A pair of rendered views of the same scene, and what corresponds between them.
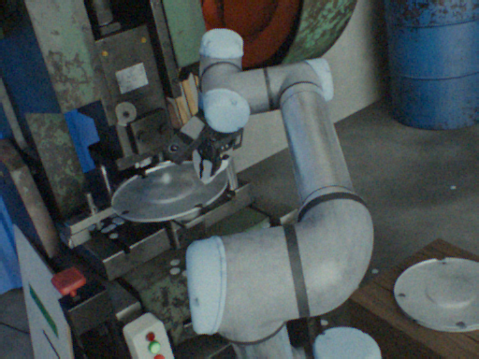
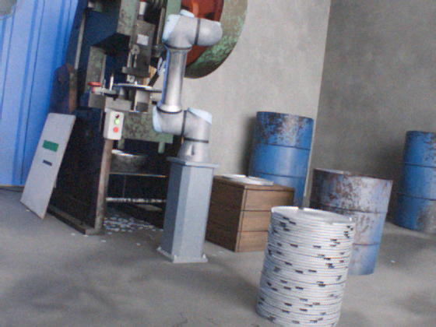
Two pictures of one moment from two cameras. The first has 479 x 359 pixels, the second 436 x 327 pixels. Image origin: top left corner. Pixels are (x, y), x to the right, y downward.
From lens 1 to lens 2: 1.60 m
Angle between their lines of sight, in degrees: 26
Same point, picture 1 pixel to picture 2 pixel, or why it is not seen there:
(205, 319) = (169, 26)
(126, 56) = (144, 31)
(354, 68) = (229, 168)
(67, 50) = (128, 12)
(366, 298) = not seen: hidden behind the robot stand
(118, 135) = (128, 57)
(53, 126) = (98, 58)
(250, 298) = (184, 23)
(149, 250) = (122, 105)
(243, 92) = not seen: hidden behind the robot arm
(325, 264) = (206, 22)
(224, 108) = not seen: hidden behind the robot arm
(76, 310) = (93, 95)
